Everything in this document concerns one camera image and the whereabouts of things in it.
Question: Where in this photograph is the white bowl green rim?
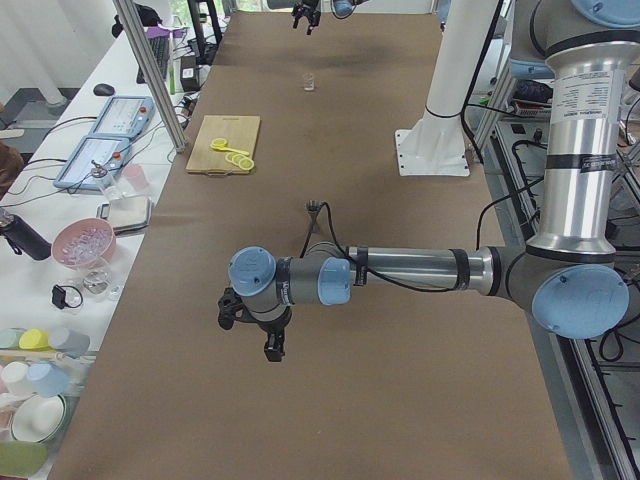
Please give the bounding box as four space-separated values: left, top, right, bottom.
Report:
10 395 66 442

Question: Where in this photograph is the clear glass cup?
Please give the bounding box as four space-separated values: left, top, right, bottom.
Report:
302 72 315 92

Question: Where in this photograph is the wooden cutting board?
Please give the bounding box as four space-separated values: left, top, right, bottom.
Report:
185 115 261 176

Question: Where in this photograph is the white camera mast base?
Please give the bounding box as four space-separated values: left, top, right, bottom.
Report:
395 0 501 177

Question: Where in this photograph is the glass oil dispenser bottle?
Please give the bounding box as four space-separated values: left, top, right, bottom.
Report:
91 161 124 202

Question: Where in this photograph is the far blue teach pendant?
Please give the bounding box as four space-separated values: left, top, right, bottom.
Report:
90 96 155 140

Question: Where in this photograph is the blue teach pendant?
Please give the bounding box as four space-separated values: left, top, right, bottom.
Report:
90 96 155 140
53 135 131 191

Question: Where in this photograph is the small pink cup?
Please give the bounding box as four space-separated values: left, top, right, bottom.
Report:
122 163 149 193

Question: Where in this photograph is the lemon slice near handle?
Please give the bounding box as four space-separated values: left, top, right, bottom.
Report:
238 157 255 171

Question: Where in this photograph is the yellow cup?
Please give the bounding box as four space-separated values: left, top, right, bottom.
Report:
18 329 53 352

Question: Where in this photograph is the computer mouse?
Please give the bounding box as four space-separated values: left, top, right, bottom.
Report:
93 83 115 97

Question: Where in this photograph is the near blue teach pendant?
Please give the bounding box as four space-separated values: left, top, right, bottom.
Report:
53 135 131 191

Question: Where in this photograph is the grey cup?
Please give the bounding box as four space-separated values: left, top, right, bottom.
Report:
48 327 90 358

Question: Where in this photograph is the yellow plastic knife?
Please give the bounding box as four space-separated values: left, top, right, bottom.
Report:
210 137 249 155

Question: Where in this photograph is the pink bowl with ice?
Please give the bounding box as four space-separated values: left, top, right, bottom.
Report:
51 218 116 270

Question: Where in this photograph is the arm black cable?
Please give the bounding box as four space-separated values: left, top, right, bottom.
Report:
299 201 466 293

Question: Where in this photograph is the wine glass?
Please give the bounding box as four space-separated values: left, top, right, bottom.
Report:
82 257 113 296

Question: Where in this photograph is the green cup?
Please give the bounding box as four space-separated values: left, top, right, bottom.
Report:
0 328 26 350

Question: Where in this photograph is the aluminium frame post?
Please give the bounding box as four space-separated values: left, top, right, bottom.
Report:
113 0 187 153

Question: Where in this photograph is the blue cup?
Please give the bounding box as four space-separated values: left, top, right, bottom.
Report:
26 362 70 398

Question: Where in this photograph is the steel jigger measuring cup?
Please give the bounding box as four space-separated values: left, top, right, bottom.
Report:
305 200 322 224

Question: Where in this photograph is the metal tray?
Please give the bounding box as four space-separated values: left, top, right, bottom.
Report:
104 195 153 235

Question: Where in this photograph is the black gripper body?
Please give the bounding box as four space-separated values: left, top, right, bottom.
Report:
218 287 291 345
294 0 319 17

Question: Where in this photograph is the black keyboard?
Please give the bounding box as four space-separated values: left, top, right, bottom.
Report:
148 36 170 81

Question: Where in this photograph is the black thermos bottle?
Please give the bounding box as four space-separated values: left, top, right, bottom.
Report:
1 208 51 261

